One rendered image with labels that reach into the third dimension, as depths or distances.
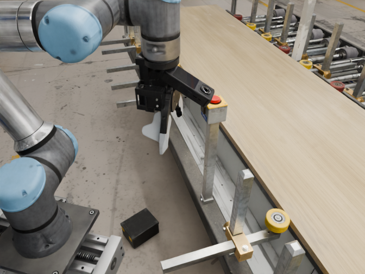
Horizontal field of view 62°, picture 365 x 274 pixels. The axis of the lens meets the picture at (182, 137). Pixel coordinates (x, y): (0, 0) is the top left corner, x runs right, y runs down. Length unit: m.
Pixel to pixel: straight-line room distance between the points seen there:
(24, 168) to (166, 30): 0.46
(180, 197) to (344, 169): 1.27
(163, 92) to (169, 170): 1.88
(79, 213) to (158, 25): 0.61
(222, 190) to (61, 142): 0.90
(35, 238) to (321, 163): 1.07
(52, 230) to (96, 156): 1.88
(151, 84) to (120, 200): 1.74
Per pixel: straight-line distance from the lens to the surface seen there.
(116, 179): 2.48
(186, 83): 0.62
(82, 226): 0.93
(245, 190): 0.95
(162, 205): 2.26
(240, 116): 1.54
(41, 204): 0.81
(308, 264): 1.21
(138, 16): 0.57
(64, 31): 0.46
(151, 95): 0.64
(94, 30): 0.47
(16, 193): 0.77
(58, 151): 0.86
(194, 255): 1.09
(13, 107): 0.83
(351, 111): 1.77
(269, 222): 1.10
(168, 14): 0.57
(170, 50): 0.59
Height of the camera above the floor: 1.77
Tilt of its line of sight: 39 degrees down
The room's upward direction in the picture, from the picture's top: straight up
